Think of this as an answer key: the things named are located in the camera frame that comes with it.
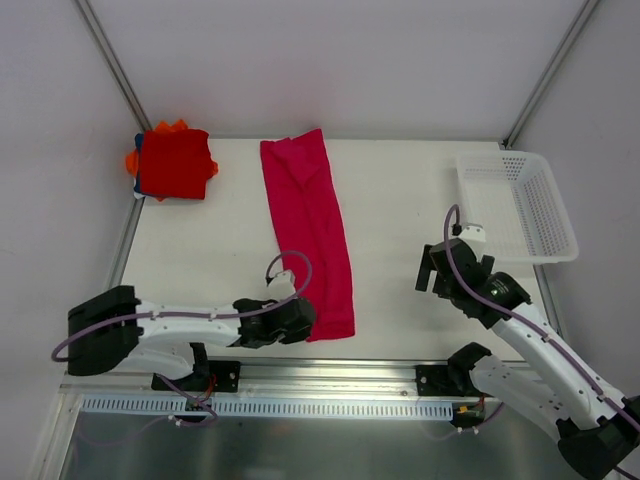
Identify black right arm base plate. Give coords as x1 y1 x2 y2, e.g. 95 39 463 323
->
414 364 481 397

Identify orange folded t shirt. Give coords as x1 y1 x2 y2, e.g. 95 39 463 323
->
123 119 221 203

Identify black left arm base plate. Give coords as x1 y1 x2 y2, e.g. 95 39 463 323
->
170 360 241 394

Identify aluminium corner post left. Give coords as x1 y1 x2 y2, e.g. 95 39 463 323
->
71 0 151 131

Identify aluminium front rail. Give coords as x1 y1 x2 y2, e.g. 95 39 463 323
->
58 352 601 404

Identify magenta t shirt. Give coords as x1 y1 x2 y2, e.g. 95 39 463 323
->
260 129 356 342

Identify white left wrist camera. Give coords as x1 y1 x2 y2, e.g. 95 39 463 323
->
267 270 296 302

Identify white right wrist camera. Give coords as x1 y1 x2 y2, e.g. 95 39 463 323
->
452 223 486 259

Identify white perforated plastic basket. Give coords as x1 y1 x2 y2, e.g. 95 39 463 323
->
456 150 579 265

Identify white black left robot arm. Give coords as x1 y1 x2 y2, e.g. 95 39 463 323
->
54 285 316 390

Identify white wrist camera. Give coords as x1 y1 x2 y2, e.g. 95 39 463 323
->
267 270 296 302
452 223 486 259

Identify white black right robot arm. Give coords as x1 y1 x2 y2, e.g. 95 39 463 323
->
415 238 639 479

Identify red folded t shirt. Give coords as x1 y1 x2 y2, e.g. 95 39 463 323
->
137 128 212 202

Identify aluminium corner post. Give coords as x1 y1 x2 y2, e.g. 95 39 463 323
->
71 0 151 131
500 0 602 150

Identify aluminium corner post right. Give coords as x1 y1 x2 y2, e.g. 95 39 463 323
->
500 0 602 150

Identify white slotted cable duct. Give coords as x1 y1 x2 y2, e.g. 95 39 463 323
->
81 395 454 422

